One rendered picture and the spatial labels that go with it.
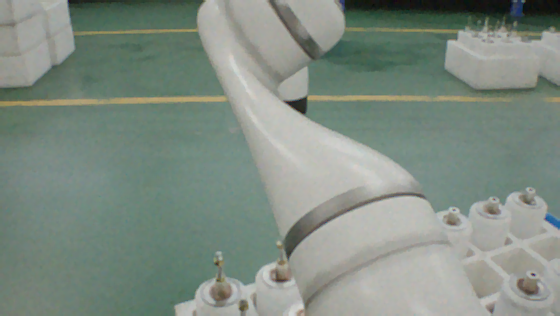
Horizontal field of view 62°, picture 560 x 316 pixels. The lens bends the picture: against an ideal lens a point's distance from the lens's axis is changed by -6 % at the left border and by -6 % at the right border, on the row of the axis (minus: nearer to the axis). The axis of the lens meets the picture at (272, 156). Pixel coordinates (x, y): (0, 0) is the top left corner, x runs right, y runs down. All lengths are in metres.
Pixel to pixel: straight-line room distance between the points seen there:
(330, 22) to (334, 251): 0.18
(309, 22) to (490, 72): 2.55
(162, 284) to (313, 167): 1.08
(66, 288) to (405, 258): 1.20
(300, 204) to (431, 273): 0.08
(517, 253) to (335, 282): 1.03
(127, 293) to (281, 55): 1.03
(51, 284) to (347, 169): 1.20
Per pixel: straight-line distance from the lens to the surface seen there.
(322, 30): 0.37
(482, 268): 1.19
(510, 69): 2.95
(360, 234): 0.26
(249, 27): 0.37
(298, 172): 0.28
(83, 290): 1.37
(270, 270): 0.95
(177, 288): 1.31
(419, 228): 0.27
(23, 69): 3.03
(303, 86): 0.74
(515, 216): 1.28
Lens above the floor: 0.87
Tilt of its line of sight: 27 degrees down
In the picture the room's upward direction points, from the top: straight up
